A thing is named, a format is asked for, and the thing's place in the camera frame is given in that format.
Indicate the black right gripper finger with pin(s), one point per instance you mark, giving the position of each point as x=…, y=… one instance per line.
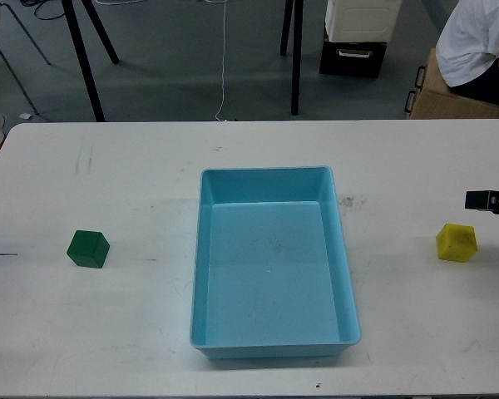
x=483, y=200

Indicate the yellow cube block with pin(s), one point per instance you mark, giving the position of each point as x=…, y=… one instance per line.
x=456, y=242

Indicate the green cube block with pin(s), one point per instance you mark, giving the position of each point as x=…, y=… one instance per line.
x=88, y=249

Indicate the black storage box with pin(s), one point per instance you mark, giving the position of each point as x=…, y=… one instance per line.
x=358, y=59

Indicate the white plastic storage box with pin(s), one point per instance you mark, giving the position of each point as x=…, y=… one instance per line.
x=361, y=20

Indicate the seated person white shirt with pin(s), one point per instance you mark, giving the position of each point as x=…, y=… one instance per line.
x=467, y=50

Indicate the light blue plastic bin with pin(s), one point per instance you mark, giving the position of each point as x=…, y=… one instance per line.
x=271, y=267

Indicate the black right table legs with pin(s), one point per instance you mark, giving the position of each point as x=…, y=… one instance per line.
x=292, y=26

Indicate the black table legs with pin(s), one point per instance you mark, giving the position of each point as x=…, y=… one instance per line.
x=80, y=50
x=292, y=26

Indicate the black left table legs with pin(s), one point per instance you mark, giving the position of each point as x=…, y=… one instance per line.
x=80, y=50

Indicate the cardboard box with handles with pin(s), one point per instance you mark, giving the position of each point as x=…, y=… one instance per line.
x=432, y=98

